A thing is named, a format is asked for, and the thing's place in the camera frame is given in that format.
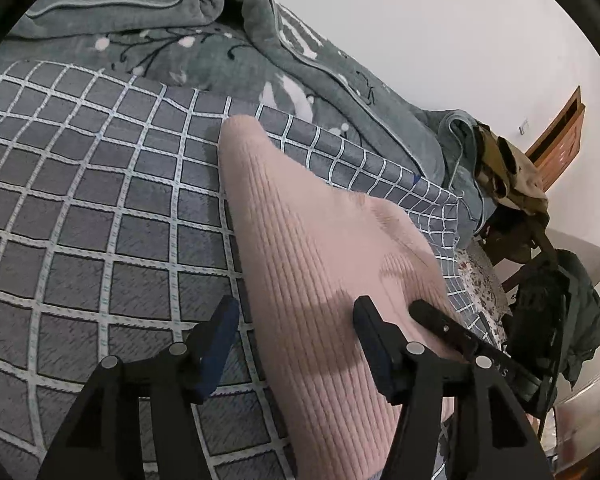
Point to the brown clothing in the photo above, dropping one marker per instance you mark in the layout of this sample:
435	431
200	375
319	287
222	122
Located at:
510	175

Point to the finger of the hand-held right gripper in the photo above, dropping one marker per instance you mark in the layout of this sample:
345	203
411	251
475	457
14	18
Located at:
440	327

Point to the floral cloth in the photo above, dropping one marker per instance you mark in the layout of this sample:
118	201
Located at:
480	280

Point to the dark green jacket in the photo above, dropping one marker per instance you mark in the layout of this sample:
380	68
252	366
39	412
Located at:
580	305

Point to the grey-green printed quilt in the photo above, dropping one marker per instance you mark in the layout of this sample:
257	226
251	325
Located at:
190	15

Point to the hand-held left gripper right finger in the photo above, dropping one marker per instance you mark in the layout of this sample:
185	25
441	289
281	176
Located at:
375	345

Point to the clear plastic storage box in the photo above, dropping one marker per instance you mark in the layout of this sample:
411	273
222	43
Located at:
585	405

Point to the pink knit sweater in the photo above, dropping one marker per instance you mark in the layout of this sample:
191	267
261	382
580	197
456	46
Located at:
305	260

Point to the white wall switch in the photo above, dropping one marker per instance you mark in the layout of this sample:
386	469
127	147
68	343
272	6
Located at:
523	125

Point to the brown wooden door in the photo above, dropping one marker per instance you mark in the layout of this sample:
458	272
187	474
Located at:
560	145

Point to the grey checked bedsheet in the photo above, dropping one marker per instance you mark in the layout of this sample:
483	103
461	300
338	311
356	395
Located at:
105	210

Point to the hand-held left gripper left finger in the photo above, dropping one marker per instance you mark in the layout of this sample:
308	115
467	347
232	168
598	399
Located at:
217	345

